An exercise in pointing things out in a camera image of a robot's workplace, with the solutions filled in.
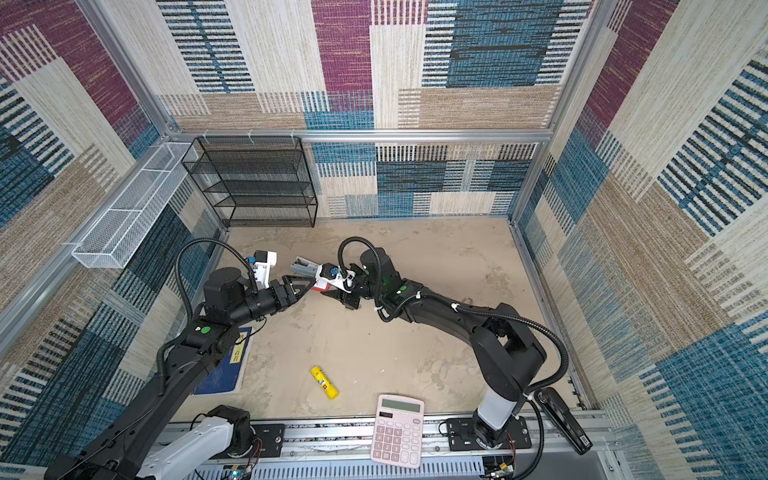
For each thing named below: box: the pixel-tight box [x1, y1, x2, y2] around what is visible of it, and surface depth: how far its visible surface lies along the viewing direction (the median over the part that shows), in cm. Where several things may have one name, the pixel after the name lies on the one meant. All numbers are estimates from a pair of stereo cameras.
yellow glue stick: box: [310, 366, 339, 400], surface depth 82 cm
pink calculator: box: [370, 394, 425, 469], surface depth 75 cm
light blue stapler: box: [290, 256, 320, 277], surface depth 107 cm
